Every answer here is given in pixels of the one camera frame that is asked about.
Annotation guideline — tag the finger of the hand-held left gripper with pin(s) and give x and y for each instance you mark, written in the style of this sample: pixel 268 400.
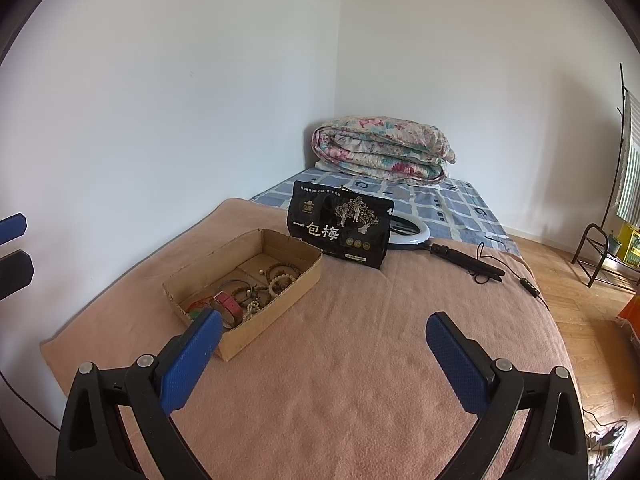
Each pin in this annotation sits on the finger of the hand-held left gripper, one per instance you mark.
pixel 12 229
pixel 15 271

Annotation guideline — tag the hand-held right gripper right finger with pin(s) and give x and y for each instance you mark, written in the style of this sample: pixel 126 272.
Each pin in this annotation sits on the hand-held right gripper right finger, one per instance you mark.
pixel 457 365

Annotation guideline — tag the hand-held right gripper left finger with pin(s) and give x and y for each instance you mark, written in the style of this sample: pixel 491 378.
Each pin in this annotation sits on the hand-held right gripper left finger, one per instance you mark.
pixel 192 360

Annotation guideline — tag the shallow cardboard box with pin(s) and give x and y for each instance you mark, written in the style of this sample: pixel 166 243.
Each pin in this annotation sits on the shallow cardboard box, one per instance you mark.
pixel 260 330

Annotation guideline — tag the thin black bangle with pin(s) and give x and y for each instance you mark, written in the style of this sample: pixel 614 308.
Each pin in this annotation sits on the thin black bangle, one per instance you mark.
pixel 232 285

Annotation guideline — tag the black folded light stand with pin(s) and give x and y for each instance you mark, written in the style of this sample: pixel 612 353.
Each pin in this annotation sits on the black folded light stand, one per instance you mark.
pixel 465 260

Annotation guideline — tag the pink blanket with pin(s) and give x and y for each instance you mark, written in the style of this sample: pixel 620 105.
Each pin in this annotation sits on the pink blanket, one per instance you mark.
pixel 350 360

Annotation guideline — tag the blue checked bed sheet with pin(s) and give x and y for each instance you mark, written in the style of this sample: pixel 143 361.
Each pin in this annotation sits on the blue checked bed sheet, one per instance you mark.
pixel 450 205

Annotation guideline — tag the black snack bag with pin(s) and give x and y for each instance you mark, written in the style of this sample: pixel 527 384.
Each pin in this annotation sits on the black snack bag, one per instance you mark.
pixel 340 230

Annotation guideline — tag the orange patterned cloth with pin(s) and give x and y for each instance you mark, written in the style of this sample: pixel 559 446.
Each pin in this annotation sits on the orange patterned cloth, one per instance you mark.
pixel 631 320

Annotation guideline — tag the black metal shoe rack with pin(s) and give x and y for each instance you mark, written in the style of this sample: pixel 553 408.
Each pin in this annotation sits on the black metal shoe rack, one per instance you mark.
pixel 587 240

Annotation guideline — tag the small potted plant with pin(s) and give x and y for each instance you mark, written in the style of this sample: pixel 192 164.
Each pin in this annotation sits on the small potted plant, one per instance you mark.
pixel 614 245

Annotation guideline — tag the yellow crate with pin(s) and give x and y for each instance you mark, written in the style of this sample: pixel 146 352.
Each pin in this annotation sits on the yellow crate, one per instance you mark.
pixel 631 245

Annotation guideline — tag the folded floral quilt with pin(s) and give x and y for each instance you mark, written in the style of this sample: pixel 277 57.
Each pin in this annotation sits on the folded floral quilt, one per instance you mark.
pixel 380 150

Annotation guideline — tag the striped hanging cloth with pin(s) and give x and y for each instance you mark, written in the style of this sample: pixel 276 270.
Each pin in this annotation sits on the striped hanging cloth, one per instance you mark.
pixel 630 175

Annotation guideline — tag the black clothes rack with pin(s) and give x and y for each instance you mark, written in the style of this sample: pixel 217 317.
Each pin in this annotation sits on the black clothes rack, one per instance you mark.
pixel 622 110

